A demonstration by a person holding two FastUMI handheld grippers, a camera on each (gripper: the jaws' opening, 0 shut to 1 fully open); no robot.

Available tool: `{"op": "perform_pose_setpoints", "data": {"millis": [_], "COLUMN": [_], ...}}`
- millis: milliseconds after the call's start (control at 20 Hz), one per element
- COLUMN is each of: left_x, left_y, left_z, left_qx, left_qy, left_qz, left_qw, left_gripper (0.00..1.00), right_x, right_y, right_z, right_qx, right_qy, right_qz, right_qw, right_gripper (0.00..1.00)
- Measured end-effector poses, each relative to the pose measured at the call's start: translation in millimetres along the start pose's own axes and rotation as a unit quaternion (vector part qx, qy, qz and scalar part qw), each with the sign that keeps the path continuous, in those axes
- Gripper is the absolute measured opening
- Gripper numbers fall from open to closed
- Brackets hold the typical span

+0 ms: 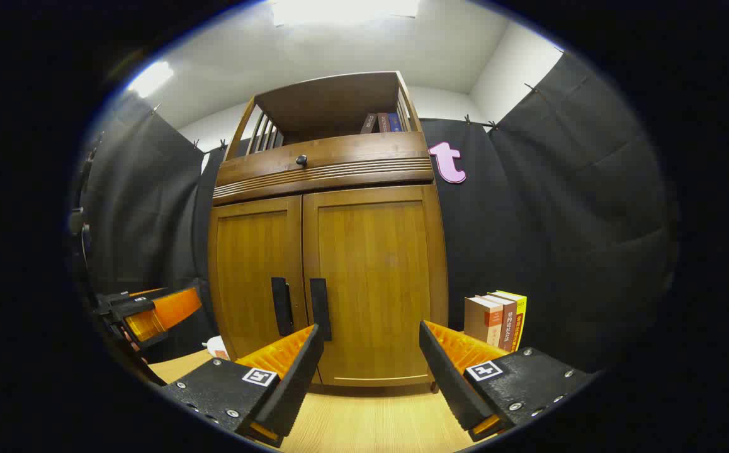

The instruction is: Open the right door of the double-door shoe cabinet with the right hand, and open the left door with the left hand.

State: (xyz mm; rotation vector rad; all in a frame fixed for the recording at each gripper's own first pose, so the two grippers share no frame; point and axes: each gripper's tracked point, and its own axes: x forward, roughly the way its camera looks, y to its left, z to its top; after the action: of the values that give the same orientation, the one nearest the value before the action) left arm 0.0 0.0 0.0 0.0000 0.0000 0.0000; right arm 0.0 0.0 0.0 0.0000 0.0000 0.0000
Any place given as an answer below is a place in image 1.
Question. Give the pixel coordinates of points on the black drawer knob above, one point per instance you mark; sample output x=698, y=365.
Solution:
x=301, y=160

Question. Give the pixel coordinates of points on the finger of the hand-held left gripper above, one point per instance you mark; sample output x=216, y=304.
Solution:
x=175, y=308
x=147, y=292

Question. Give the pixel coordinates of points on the wooden shoe cabinet door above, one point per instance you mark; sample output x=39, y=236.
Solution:
x=377, y=264
x=251, y=251

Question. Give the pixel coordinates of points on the yellow book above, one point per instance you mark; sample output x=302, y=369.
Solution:
x=520, y=314

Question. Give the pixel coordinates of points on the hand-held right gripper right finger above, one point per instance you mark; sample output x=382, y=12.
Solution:
x=449, y=384

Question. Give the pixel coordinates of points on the small ceiling light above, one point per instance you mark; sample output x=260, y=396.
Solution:
x=150, y=77

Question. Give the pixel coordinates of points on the white object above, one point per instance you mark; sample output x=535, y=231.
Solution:
x=216, y=347

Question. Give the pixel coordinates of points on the blue book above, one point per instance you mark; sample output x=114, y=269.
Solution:
x=395, y=122

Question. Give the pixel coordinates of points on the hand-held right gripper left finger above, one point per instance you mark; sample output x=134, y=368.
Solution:
x=298, y=384

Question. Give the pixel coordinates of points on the wooden cabinet drawer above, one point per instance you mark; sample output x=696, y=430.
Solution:
x=352, y=150

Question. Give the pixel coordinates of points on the brown spine book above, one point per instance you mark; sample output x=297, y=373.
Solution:
x=507, y=327

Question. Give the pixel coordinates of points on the beige book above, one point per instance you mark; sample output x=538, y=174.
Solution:
x=476, y=321

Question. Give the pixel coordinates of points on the black backdrop cloth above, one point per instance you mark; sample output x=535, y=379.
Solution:
x=559, y=220

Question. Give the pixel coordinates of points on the large ceiling light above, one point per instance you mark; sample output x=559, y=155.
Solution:
x=345, y=11

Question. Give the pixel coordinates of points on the wooden double-door shoe cabinet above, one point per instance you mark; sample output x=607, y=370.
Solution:
x=339, y=104

